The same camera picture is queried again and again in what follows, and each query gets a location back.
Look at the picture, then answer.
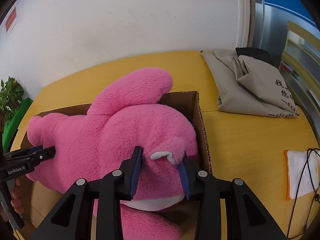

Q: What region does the thin black cable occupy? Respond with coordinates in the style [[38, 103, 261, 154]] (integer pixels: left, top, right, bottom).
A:
[[286, 148, 320, 239]]

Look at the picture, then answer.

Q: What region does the white card with orange edge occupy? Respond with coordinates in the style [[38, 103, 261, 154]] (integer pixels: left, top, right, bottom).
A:
[[284, 149, 320, 200]]

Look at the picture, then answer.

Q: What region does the large green potted plant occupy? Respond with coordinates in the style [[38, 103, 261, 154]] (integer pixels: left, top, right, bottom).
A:
[[0, 76, 24, 128]]

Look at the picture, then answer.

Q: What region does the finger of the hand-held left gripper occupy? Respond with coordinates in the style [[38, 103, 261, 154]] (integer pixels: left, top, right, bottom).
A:
[[30, 146, 56, 168], [7, 145, 44, 159]]

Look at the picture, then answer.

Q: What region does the glass door with blue stripe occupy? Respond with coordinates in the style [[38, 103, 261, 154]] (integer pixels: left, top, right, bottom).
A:
[[247, 0, 320, 130]]

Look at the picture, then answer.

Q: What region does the pink plush toy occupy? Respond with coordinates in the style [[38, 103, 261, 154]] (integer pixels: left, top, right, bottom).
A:
[[26, 67, 199, 240]]

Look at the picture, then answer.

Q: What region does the yellow shelf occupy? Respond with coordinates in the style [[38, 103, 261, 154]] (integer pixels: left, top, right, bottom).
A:
[[280, 21, 320, 120]]

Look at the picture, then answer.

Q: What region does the green turf mat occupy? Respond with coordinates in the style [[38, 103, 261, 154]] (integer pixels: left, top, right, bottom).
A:
[[2, 98, 33, 153]]

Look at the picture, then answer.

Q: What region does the beige cloth bag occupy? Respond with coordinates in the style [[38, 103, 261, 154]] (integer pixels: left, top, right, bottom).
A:
[[201, 49, 302, 118]]

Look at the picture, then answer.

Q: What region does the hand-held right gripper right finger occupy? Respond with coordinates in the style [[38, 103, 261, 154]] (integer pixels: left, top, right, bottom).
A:
[[178, 155, 288, 240]]

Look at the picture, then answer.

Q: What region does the red wall sign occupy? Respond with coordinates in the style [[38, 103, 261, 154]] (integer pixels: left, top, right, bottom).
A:
[[5, 7, 17, 33]]

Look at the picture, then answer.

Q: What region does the person's left hand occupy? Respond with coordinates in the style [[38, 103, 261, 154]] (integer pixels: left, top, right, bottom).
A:
[[11, 179, 25, 215]]

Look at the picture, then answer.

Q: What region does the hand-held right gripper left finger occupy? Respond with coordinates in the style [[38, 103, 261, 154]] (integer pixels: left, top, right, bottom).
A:
[[31, 146, 143, 240]]

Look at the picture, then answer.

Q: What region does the black cloth item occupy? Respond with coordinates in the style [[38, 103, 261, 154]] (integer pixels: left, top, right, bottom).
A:
[[235, 47, 282, 68]]

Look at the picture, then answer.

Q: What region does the brown cardboard box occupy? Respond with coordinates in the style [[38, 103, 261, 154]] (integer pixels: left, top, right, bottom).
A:
[[19, 91, 213, 233]]

